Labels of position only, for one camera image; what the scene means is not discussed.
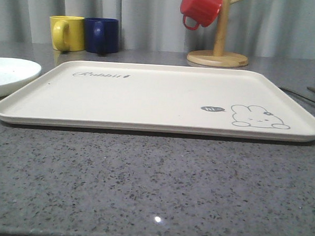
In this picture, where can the white round plate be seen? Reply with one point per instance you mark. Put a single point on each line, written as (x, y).
(16, 73)

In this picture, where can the red ribbed mug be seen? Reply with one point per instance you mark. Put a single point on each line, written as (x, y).
(203, 12)

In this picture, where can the cream rabbit serving tray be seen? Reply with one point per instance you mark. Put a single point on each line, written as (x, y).
(162, 98)

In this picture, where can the grey curtain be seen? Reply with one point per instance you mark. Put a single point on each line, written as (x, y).
(266, 28)

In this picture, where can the yellow mug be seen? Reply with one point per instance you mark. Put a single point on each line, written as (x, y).
(67, 33)

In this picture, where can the silver metal spoon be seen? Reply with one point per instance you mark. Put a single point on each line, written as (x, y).
(296, 94)

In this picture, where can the dark blue mug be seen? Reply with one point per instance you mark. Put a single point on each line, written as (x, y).
(101, 35)

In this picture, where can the wooden mug tree stand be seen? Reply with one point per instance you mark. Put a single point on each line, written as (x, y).
(218, 57)

